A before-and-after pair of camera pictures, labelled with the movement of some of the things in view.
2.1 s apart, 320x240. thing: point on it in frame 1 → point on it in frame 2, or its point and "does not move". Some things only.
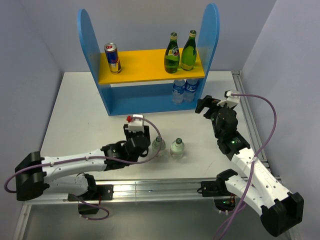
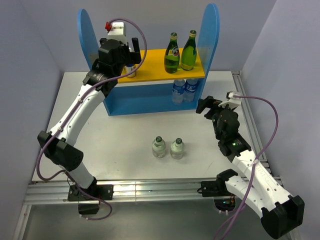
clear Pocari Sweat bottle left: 178,91 does not move
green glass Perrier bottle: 172,55 does not move
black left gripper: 127,133 → 132,57
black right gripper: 207,101 does not move
